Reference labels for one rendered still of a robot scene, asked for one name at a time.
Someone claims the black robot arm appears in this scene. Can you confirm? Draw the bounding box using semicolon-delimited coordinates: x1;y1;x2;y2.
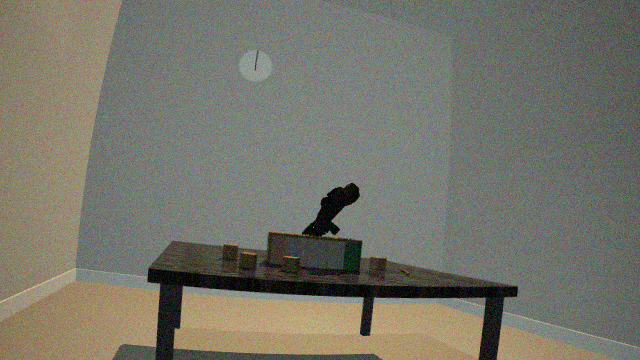
320;183;360;235

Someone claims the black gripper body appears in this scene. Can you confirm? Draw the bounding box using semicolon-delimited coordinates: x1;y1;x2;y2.
309;210;332;233

